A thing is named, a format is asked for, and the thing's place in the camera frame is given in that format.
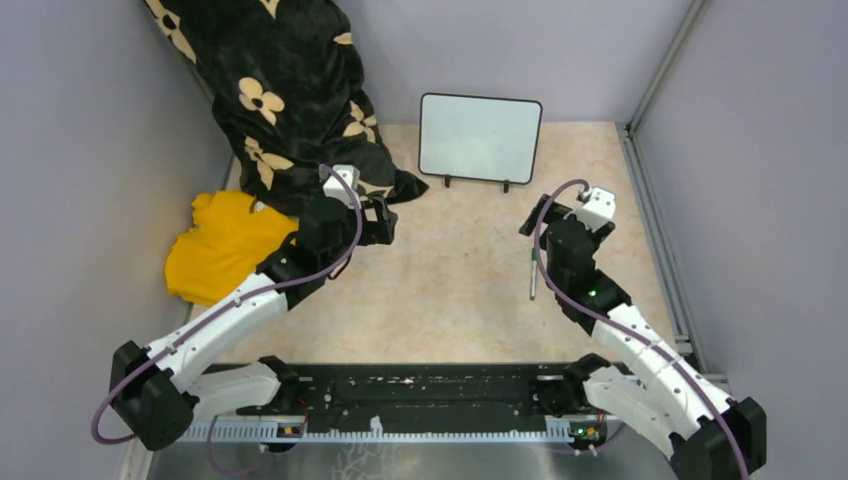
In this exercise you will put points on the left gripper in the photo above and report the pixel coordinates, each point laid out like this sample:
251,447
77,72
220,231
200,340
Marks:
382,230

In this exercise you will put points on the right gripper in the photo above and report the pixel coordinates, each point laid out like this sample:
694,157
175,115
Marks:
557,210

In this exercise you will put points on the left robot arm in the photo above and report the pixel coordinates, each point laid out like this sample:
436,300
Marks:
160,389

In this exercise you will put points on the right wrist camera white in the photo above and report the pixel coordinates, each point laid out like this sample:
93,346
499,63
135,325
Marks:
597,209

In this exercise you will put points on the white slotted cable duct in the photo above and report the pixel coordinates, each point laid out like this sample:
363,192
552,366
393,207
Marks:
276,431

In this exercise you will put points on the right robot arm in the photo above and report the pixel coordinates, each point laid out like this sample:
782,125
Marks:
703,432

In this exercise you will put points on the black floral blanket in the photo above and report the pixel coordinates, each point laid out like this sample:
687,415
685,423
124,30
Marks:
288,93

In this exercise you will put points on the yellow cloth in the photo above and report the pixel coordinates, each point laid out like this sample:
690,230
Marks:
232,233

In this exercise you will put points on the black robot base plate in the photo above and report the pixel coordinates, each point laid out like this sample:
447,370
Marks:
429,398

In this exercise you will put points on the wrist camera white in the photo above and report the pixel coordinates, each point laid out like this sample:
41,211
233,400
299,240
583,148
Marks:
597,209
341,184

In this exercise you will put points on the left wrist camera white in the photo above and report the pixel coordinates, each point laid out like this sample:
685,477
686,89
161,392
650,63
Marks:
341,184

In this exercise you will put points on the white whiteboard black frame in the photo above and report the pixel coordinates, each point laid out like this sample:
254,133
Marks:
480,138

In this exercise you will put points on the aluminium frame rail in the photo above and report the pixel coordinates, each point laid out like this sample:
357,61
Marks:
676,301

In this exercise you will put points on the green white marker pen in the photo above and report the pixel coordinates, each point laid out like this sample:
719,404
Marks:
533,276

